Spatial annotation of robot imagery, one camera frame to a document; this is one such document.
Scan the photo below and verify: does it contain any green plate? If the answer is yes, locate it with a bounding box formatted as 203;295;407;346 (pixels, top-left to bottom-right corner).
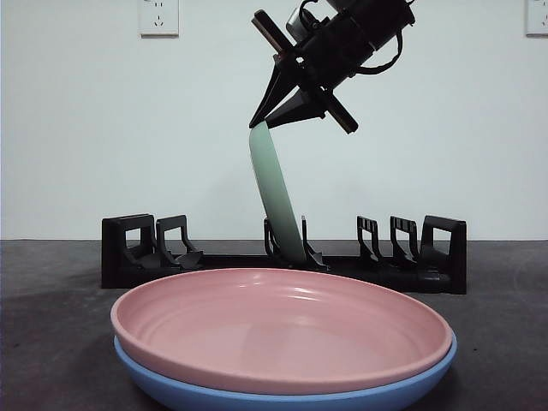
247;119;307;264

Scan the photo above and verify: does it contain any pink plate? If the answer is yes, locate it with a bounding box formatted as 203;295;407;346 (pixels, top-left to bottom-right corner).
110;267;455;396

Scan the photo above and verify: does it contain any blue plate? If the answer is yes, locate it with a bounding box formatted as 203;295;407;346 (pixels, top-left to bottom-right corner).
112;331;459;411

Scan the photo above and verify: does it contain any black plate rack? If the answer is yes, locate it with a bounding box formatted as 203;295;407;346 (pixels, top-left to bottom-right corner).
100;213;468;296

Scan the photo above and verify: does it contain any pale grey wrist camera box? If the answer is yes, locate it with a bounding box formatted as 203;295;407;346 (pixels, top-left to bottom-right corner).
283;7;312;38

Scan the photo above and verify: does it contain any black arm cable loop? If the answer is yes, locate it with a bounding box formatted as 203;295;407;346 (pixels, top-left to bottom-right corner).
356;24;407;77

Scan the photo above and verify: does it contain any white wall socket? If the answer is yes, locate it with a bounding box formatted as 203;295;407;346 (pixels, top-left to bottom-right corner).
137;0;180;37
524;0;548;37

